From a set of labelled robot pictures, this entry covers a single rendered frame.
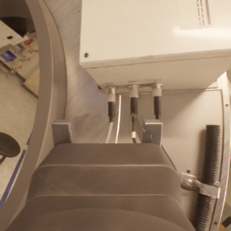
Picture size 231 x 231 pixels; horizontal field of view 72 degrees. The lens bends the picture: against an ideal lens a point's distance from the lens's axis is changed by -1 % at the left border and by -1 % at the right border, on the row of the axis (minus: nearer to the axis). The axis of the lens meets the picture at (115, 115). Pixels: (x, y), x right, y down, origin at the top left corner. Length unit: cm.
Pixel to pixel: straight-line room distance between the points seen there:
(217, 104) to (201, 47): 14
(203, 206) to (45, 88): 30
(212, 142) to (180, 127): 5
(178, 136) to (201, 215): 12
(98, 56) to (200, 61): 12
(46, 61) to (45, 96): 6
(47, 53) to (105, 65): 15
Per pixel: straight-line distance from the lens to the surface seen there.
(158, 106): 25
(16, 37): 100
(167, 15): 21
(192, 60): 20
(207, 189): 27
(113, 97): 26
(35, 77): 520
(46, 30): 35
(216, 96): 31
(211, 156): 27
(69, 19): 41
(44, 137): 28
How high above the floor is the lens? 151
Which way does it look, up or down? 2 degrees down
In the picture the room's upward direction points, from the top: 46 degrees clockwise
